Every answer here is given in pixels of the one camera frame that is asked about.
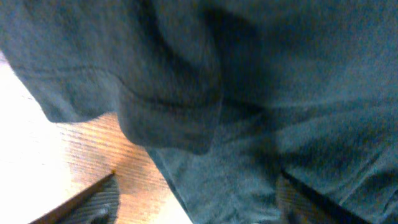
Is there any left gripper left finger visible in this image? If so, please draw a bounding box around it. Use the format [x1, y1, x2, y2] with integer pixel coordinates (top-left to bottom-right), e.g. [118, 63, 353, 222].
[30, 172, 120, 224]

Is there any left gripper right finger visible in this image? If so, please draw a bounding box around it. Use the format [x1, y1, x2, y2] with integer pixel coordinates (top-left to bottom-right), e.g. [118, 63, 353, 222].
[276, 170, 370, 224]

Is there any dark green t-shirt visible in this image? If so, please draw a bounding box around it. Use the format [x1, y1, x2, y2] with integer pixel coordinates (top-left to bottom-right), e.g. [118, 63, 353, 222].
[1, 0, 397, 223]

